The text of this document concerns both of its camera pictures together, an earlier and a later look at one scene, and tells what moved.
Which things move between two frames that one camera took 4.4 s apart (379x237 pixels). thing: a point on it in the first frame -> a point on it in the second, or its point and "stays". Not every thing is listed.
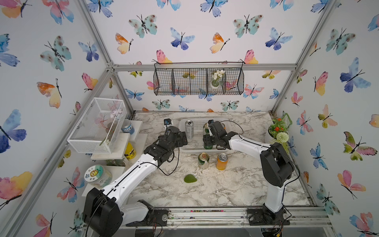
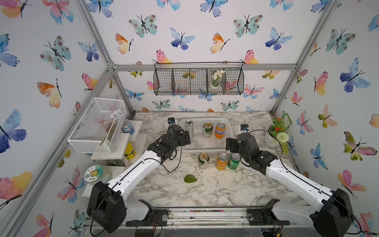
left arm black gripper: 179,142 stays
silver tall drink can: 189,129 stays
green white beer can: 203,159 stays
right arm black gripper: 206,138 -> 235,142
